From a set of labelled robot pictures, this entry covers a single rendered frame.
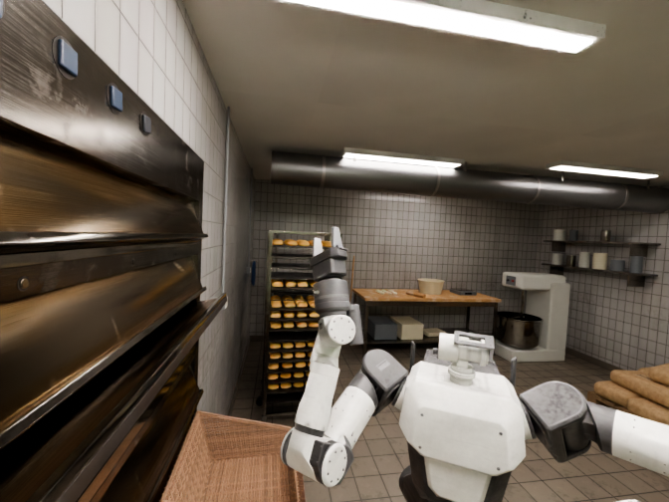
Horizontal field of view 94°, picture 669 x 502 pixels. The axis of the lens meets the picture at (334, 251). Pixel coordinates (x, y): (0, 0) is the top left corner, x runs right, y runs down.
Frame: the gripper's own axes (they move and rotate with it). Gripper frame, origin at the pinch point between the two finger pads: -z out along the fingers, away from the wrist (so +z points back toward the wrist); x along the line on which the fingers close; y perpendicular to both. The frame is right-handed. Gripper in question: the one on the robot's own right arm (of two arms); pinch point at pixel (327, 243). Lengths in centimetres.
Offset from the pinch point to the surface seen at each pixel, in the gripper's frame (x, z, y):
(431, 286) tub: -219, -71, -383
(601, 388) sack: -51, 83, -403
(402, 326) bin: -254, -14, -339
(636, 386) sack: -22, 81, -401
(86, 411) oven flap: -19, 34, 45
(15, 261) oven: -2, 11, 57
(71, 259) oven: -13, 7, 51
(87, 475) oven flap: 0, 41, 45
